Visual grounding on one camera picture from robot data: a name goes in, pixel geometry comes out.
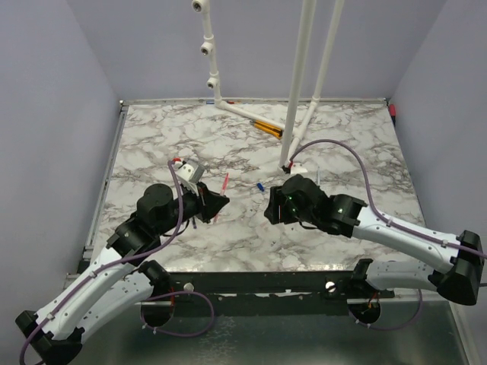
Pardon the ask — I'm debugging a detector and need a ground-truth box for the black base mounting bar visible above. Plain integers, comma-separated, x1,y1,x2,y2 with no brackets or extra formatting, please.
140,271,395,319

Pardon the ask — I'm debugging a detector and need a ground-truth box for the red pen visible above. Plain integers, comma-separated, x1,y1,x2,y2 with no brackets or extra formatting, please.
213,173,229,224

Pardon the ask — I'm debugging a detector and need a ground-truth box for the red black clamp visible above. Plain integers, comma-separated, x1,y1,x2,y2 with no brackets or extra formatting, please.
388,103,396,125

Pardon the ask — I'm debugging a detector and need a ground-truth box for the white PVC pipe frame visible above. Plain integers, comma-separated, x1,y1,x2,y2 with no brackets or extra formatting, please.
191,0,345,170

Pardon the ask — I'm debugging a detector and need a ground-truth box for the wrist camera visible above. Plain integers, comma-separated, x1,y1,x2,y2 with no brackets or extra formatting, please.
177,160,205,184
282,161,308,176

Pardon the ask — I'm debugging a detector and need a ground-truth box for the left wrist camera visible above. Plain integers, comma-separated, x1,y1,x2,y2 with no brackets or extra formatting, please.
177,160,205,184

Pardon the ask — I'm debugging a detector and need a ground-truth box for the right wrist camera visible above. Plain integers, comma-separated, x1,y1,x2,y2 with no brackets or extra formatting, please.
282,161,308,176

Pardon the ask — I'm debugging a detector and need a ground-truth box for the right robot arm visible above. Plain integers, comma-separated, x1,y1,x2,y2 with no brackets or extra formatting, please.
264,175,486,306

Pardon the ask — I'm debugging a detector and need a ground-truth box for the yellow utility knife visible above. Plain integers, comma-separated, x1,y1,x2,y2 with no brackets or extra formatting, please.
250,119,283,139

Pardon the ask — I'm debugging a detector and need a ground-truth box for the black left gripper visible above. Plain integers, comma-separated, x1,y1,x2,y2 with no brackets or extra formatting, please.
156,181,230,236

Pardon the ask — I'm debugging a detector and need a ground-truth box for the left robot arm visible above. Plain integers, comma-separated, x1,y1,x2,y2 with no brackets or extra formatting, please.
15,182,230,364

